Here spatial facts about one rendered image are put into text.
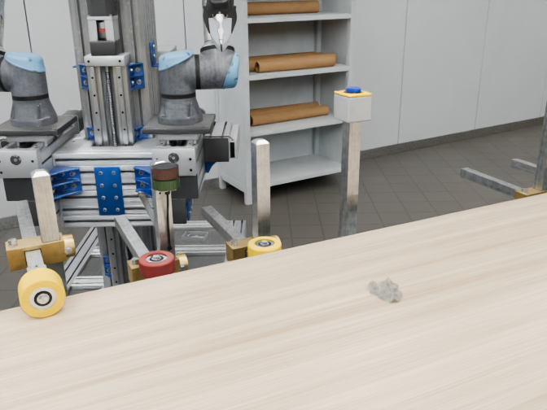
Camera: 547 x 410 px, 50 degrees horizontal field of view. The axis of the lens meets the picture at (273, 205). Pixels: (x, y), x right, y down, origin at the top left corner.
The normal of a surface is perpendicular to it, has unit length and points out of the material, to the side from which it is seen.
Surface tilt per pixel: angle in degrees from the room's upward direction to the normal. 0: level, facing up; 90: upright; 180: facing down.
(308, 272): 0
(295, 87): 90
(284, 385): 0
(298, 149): 90
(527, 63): 90
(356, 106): 90
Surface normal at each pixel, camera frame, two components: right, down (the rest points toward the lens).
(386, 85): 0.51, 0.30
